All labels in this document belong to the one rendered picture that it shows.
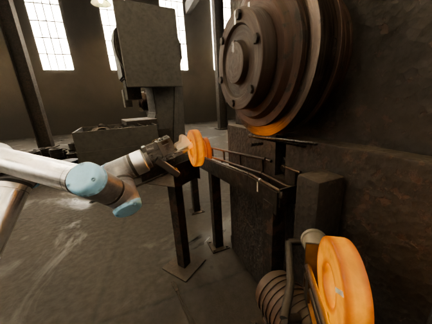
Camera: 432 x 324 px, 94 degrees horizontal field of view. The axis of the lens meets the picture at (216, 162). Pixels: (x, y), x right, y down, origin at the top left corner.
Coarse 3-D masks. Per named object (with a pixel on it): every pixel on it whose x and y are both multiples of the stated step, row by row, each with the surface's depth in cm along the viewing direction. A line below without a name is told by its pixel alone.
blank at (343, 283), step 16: (336, 240) 32; (320, 256) 38; (336, 256) 30; (352, 256) 29; (320, 272) 38; (336, 272) 30; (352, 272) 28; (320, 288) 38; (336, 288) 29; (352, 288) 27; (368, 288) 26; (336, 304) 29; (352, 304) 26; (368, 304) 26; (336, 320) 29; (352, 320) 26; (368, 320) 25
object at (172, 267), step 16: (176, 160) 123; (144, 176) 115; (160, 176) 122; (192, 176) 110; (176, 192) 113; (176, 208) 115; (176, 224) 119; (176, 240) 124; (176, 256) 137; (192, 256) 136; (176, 272) 125; (192, 272) 124
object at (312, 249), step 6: (306, 246) 41; (312, 246) 40; (318, 246) 40; (306, 252) 41; (312, 252) 41; (306, 258) 41; (312, 258) 41; (312, 264) 41; (312, 270) 41; (318, 288) 42
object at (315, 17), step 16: (304, 0) 46; (320, 0) 43; (320, 16) 43; (336, 16) 46; (320, 32) 44; (336, 32) 46; (320, 48) 44; (320, 64) 47; (304, 80) 50; (320, 80) 50; (304, 96) 50; (320, 96) 53; (288, 112) 56; (304, 112) 56; (256, 128) 72; (272, 128) 64; (288, 128) 64
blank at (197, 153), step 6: (192, 132) 79; (198, 132) 79; (192, 138) 80; (198, 138) 77; (198, 144) 77; (192, 150) 87; (198, 150) 77; (192, 156) 84; (198, 156) 78; (192, 162) 85; (198, 162) 79
